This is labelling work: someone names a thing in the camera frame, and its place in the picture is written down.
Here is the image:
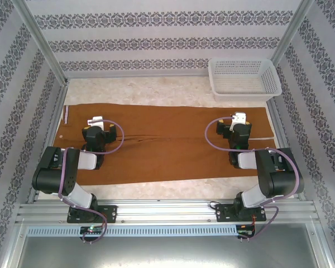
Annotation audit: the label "brown long pants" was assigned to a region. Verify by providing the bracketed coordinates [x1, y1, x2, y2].
[53, 103, 276, 186]

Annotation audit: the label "white plastic mesh basket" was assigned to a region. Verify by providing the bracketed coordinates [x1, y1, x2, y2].
[208, 58, 283, 103]

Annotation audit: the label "left small circuit board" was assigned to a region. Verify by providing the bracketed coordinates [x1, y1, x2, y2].
[80, 226, 104, 235]

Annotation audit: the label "small circuit board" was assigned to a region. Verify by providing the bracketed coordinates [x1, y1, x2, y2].
[80, 226, 104, 235]
[237, 224, 256, 237]

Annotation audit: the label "right small circuit board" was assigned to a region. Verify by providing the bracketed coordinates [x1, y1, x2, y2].
[237, 224, 256, 237]

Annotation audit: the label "grey sheet metal panel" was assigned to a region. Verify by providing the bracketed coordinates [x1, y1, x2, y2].
[5, 223, 334, 268]

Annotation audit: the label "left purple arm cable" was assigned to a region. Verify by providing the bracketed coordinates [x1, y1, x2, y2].
[57, 119, 125, 244]

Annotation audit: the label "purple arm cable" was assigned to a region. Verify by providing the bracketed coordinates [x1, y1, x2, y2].
[57, 119, 125, 244]
[205, 116, 302, 241]

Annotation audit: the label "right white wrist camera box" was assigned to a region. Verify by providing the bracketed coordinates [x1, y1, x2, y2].
[230, 111, 247, 131]

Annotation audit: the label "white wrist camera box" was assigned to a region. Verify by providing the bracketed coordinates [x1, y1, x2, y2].
[230, 111, 247, 131]
[87, 116, 104, 130]

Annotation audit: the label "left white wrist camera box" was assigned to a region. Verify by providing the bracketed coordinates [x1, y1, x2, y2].
[87, 116, 104, 130]

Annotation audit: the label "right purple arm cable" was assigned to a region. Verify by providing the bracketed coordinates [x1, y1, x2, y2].
[205, 116, 302, 241]

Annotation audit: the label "left aluminium side rail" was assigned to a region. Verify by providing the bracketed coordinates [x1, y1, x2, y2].
[27, 80, 70, 204]

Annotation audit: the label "aluminium side rail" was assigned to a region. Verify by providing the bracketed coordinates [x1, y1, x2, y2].
[27, 80, 70, 204]
[267, 99, 307, 201]

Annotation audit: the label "right aluminium side rail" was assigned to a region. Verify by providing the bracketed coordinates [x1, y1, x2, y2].
[267, 99, 307, 201]

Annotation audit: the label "aluminium back rail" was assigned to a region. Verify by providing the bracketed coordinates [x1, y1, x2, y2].
[64, 73, 213, 80]

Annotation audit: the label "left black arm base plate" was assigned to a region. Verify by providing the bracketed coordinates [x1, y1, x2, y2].
[66, 205, 118, 224]

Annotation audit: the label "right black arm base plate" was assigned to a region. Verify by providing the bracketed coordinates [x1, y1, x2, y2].
[214, 203, 267, 223]

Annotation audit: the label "aluminium mounting rail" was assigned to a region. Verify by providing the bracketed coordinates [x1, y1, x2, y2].
[16, 199, 317, 224]

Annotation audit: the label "left aluminium frame post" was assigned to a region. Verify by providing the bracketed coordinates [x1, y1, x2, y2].
[12, 0, 69, 84]

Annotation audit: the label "aluminium frame post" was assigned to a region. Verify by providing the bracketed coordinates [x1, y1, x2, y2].
[270, 0, 316, 69]
[12, 0, 69, 84]

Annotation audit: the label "right aluminium frame post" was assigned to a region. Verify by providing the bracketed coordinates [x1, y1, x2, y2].
[270, 0, 316, 69]

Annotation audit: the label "grey slotted cable duct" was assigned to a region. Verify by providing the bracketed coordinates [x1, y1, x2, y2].
[26, 225, 238, 237]

